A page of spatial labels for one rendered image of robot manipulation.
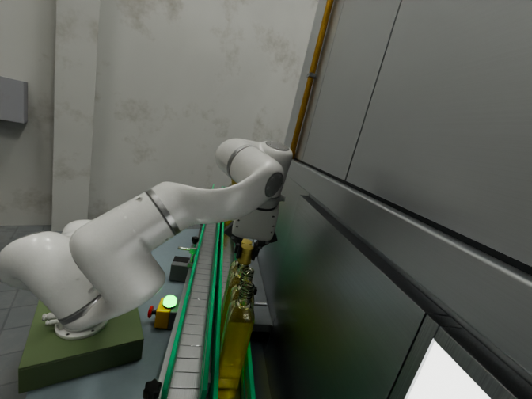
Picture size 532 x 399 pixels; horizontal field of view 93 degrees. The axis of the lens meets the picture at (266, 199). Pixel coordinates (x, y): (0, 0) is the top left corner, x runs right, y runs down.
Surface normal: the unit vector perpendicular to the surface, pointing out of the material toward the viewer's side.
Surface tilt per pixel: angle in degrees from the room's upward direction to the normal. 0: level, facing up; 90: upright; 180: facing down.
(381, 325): 90
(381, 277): 90
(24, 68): 90
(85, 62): 90
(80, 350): 2
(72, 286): 65
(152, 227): 80
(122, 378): 0
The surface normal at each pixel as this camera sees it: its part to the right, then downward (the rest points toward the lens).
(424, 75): -0.96, -0.18
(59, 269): 0.72, -0.17
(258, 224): 0.09, 0.54
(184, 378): 0.22, -0.94
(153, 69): 0.53, 0.32
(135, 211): 0.12, -0.48
